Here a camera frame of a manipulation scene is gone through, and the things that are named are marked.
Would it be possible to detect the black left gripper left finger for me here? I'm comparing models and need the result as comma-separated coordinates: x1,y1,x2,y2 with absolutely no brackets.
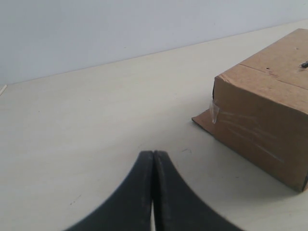
67,151,154,231

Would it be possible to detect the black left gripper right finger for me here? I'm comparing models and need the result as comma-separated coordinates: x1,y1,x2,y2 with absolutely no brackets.
153,151,240,231

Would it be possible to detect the brown cardboard slotted box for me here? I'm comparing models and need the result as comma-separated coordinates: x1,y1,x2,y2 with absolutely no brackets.
192,28,308,192

